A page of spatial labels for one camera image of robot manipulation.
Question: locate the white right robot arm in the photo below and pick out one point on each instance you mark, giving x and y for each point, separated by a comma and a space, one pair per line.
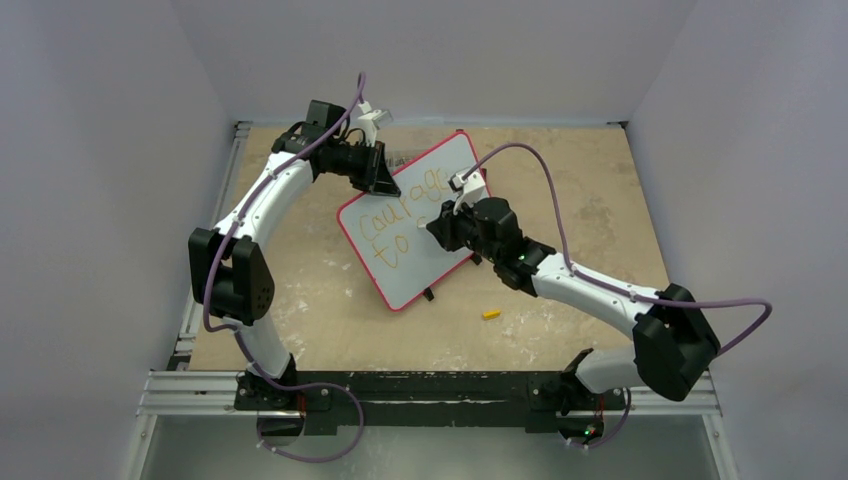
672, 343

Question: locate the red framed whiteboard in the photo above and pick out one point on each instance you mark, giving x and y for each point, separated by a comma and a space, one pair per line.
401, 260

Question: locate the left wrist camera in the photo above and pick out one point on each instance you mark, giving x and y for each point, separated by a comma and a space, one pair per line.
371, 120

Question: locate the clear plastic holder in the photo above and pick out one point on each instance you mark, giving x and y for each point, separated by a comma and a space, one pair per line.
395, 159

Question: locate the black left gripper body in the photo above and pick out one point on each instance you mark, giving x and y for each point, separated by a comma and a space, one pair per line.
356, 164

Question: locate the yellow marker cap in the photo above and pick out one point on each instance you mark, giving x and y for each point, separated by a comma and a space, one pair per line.
490, 315

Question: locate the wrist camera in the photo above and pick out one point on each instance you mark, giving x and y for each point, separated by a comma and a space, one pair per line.
371, 120
470, 187

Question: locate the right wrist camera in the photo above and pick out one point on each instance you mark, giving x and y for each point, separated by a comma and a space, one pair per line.
470, 187

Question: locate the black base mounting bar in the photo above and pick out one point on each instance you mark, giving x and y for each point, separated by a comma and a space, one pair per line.
535, 401

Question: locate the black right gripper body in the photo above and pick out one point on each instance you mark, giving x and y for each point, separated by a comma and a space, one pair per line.
448, 230

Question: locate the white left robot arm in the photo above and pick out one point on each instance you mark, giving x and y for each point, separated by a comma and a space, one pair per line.
231, 280

